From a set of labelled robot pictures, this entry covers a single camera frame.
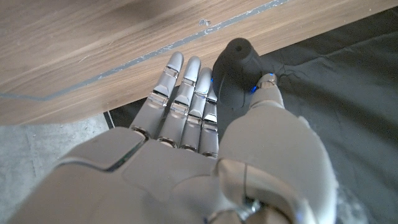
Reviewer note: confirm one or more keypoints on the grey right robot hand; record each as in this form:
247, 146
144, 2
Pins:
161, 180

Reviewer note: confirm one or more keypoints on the black rubber air blower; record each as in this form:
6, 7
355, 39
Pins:
236, 71

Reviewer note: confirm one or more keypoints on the black backdrop cloth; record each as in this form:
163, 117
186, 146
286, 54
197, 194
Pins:
342, 93

